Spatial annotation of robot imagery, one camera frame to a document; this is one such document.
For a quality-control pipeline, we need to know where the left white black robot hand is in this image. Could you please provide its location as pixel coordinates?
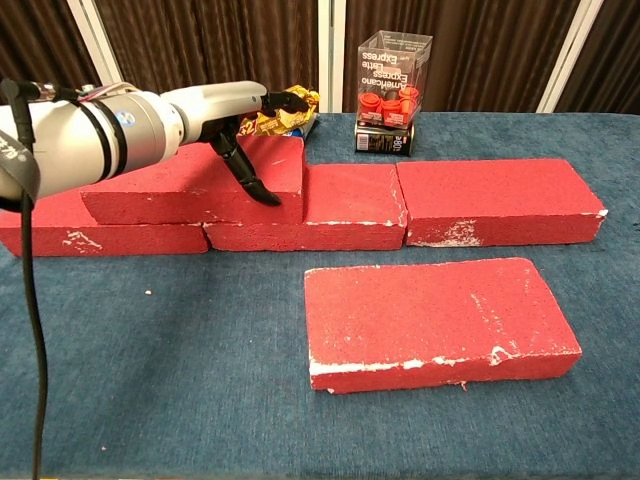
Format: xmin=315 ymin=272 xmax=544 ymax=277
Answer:
xmin=163 ymin=80 xmax=311 ymax=207

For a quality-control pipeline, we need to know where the red foam brick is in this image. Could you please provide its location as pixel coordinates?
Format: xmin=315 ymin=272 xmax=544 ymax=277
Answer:
xmin=80 ymin=134 xmax=306 ymax=226
xmin=0 ymin=192 xmax=210 ymax=258
xmin=202 ymin=163 xmax=410 ymax=253
xmin=396 ymin=158 xmax=610 ymax=249
xmin=303 ymin=256 xmax=584 ymax=396

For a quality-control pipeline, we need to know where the brown curtain partition panel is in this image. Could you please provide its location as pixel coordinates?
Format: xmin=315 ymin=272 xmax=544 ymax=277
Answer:
xmin=0 ymin=0 xmax=121 ymax=96
xmin=319 ymin=0 xmax=599 ymax=115
xmin=67 ymin=0 xmax=331 ymax=114
xmin=537 ymin=0 xmax=640 ymax=115

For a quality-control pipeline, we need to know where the yellow biscuit package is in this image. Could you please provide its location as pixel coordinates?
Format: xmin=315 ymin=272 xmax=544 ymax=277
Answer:
xmin=238 ymin=84 xmax=321 ymax=139

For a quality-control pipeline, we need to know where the blue white toothpaste tube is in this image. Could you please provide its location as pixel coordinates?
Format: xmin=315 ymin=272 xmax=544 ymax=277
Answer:
xmin=292 ymin=118 xmax=319 ymax=144

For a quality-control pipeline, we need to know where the black printed box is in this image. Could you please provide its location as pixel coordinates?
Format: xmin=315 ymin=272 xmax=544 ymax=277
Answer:
xmin=353 ymin=119 xmax=416 ymax=157

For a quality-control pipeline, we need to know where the clear box with red cups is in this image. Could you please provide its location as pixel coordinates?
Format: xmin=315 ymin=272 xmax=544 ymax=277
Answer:
xmin=356 ymin=30 xmax=434 ymax=130

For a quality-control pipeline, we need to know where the blue table cloth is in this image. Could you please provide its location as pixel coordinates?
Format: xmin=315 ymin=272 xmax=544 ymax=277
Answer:
xmin=0 ymin=110 xmax=640 ymax=479

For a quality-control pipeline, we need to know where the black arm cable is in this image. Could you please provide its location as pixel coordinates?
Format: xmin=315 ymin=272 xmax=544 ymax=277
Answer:
xmin=0 ymin=78 xmax=50 ymax=480

